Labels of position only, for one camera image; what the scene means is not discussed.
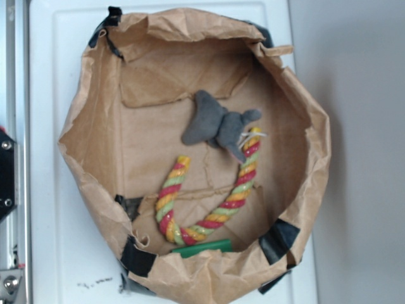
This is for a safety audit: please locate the white plastic tray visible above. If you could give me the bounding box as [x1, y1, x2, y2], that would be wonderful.
[27, 0, 319, 304]

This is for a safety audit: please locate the green plastic block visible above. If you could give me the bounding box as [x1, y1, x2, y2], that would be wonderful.
[171, 239, 233, 258]

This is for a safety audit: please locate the multicolored twisted rope toy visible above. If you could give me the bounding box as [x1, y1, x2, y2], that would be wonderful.
[155, 127, 266, 246]

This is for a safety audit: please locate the grey plush elephant toy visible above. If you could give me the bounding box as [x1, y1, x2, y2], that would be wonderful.
[182, 90, 261, 164]

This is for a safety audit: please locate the brown paper bag bin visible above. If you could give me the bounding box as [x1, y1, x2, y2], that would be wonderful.
[58, 8, 331, 303]

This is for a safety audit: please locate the aluminium frame rail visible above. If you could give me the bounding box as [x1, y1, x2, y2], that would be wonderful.
[1, 1, 33, 303]

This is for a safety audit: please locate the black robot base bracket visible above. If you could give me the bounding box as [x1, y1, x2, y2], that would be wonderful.
[0, 127, 15, 222]

